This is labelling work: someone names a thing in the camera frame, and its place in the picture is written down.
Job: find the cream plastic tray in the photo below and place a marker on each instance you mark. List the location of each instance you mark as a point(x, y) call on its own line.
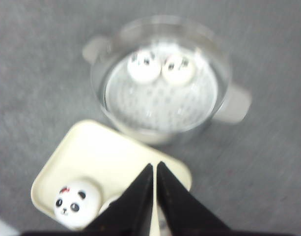
point(102, 156)

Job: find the panda bun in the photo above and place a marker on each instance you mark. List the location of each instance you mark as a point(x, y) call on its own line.
point(77, 203)
point(108, 205)
point(143, 66)
point(178, 70)

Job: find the stainless steel steamer pot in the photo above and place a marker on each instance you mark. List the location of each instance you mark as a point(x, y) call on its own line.
point(158, 113)

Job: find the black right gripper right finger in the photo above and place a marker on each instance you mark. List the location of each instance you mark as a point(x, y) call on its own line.
point(184, 214)

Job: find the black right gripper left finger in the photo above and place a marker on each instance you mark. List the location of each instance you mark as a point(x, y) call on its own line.
point(131, 213)

